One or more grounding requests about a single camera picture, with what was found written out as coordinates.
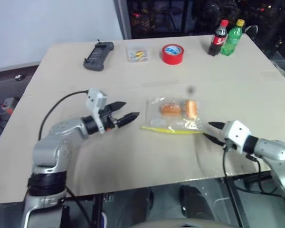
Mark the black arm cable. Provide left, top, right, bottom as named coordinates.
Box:
left=38, top=90, right=89, bottom=141
left=222, top=142, right=285, bottom=198

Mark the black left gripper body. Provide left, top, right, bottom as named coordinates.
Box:
left=99, top=105, right=118, bottom=133

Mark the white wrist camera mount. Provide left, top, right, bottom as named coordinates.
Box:
left=222, top=120, right=251, bottom=152
left=85, top=87, right=108, bottom=135

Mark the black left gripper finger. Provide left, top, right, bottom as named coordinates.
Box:
left=106, top=101, right=127, bottom=113
left=115, top=112, right=140, bottom=128

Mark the white cable loop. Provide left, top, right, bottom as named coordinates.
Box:
left=245, top=24, right=259, bottom=37

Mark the grey and orange device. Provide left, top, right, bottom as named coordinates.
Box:
left=2, top=97, right=19, bottom=111

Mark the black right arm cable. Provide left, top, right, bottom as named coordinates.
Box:
left=222, top=142, right=285, bottom=198

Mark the orange bun-shaped snack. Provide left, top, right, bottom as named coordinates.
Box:
left=185, top=99, right=197, bottom=119
left=159, top=102, right=182, bottom=117

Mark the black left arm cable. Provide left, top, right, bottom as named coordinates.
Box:
left=38, top=90, right=89, bottom=141

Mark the cola bottle with red cap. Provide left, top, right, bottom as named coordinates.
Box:
left=208, top=19, right=229, bottom=57

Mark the black handheld remote controller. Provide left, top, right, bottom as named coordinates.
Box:
left=83, top=39, right=114, bottom=71

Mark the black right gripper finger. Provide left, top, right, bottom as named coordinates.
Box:
left=203, top=133, right=226, bottom=146
left=208, top=121, right=226, bottom=132

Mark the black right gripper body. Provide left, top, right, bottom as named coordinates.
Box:
left=224, top=139, right=237, bottom=150

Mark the red tape roll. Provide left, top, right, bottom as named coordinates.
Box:
left=161, top=43, right=184, bottom=65

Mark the black table frame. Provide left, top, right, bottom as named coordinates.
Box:
left=225, top=171, right=274, bottom=228

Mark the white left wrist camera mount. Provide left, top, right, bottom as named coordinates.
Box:
left=85, top=87, right=108, bottom=135

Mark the dark rounded shape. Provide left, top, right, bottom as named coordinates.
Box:
left=180, top=184, right=216, bottom=220

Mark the clear yellow-zip plastic bag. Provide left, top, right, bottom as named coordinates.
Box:
left=140, top=96, right=205, bottom=135

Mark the clear box of colourful clips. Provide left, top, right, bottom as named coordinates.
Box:
left=127, top=45, right=150, bottom=63

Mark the green bottle with yellow cap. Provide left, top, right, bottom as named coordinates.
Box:
left=220, top=19, right=245, bottom=56

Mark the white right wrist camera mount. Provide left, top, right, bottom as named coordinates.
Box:
left=222, top=120, right=251, bottom=152

